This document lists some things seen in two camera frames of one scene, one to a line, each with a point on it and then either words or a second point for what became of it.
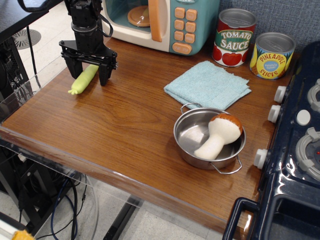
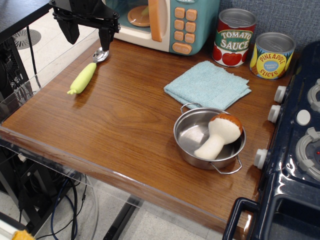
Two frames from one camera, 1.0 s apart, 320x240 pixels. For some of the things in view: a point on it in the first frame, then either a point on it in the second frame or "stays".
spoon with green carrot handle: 83,79 stays
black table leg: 122,221 stays
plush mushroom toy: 223,129 stays
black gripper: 89,47 -> 94,13
